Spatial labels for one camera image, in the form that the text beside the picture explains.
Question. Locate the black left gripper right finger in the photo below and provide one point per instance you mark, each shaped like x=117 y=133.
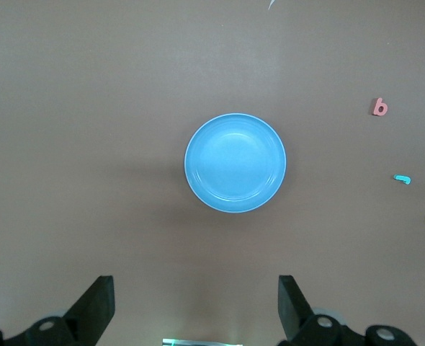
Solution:
x=295 y=310

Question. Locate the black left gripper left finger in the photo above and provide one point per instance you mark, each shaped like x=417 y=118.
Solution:
x=86 y=313

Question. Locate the teal letter r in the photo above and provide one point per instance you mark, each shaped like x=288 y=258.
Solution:
x=401 y=177

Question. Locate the pink letter b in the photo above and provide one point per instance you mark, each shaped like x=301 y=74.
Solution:
x=376 y=111

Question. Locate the blue plate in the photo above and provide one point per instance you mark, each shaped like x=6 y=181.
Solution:
x=235 y=162

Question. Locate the brown table cover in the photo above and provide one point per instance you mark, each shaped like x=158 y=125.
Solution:
x=90 y=144

